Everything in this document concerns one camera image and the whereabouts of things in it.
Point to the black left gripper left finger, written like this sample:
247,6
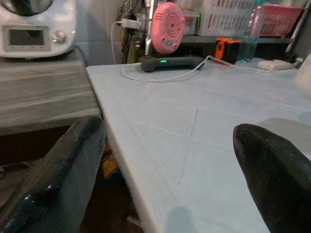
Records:
58,184

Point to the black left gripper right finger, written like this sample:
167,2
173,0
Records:
274,174

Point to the pale blue tablecloth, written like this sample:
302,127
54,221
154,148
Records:
206,136

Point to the grey side cabinet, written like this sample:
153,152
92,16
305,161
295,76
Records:
41,89

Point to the white rounded container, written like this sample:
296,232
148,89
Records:
303,75

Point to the white power brick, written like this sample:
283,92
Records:
273,64

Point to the clear plastic water bottle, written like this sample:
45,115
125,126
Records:
247,49

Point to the orange and black device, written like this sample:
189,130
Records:
228,49

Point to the grey metal shelf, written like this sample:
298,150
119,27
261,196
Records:
218,38

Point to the dark grey charging device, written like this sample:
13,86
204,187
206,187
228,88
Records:
170,63

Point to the pink plastic basket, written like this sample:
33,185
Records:
277,20

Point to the white kitchen machine with display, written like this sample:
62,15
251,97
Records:
36,26

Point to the white plastic basket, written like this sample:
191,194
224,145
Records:
228,17

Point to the clear plastic storage box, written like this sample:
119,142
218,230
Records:
190,23

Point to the white power adapter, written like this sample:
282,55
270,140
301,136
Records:
130,23

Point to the pink round fan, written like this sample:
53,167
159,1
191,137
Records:
167,28

